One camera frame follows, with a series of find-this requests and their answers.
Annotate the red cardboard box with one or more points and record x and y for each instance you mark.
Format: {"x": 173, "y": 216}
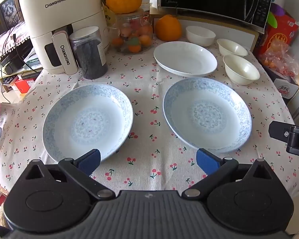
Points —
{"x": 281, "y": 28}

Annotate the stack of paper cups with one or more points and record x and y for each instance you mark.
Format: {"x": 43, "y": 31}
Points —
{"x": 145, "y": 1}

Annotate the glass jar of small oranges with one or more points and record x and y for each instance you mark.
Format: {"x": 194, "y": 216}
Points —
{"x": 134, "y": 34}

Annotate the white bowl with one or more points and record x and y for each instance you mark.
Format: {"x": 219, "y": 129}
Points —
{"x": 200, "y": 36}

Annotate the small red box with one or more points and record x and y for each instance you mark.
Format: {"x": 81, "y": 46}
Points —
{"x": 25, "y": 86}

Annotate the clear jar with dark contents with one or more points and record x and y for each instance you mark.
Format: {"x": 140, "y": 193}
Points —
{"x": 89, "y": 54}

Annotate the bag of red snacks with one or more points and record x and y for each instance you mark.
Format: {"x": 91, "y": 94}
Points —
{"x": 279, "y": 58}

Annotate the cherry print tablecloth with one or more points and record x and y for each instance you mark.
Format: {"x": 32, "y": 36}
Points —
{"x": 149, "y": 139}

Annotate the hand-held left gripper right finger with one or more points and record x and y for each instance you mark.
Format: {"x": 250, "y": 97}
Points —
{"x": 208, "y": 160}

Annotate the black printer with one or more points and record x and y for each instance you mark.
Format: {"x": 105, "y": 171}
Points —
{"x": 15, "y": 56}

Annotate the cream air fryer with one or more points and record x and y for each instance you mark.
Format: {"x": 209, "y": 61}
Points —
{"x": 57, "y": 12}

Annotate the dark and white carton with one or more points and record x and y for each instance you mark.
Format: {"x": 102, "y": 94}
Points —
{"x": 286, "y": 87}

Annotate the framed animal picture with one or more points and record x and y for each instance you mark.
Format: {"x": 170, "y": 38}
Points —
{"x": 8, "y": 7}

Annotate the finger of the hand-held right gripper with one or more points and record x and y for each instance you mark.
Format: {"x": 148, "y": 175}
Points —
{"x": 280, "y": 130}

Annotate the blue patterned plate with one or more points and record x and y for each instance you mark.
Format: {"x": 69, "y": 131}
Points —
{"x": 89, "y": 122}
{"x": 209, "y": 112}

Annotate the plain white plate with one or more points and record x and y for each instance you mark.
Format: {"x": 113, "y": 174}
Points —
{"x": 186, "y": 58}

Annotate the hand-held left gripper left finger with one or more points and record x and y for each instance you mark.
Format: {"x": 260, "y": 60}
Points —
{"x": 89, "y": 160}

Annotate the pink lace cloth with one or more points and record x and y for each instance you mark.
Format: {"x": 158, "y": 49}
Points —
{"x": 12, "y": 36}

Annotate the black microwave oven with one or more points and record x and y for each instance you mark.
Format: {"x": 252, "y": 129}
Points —
{"x": 214, "y": 0}

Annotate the cream bowl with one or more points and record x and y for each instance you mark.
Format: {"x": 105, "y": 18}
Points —
{"x": 241, "y": 68}
{"x": 231, "y": 47}

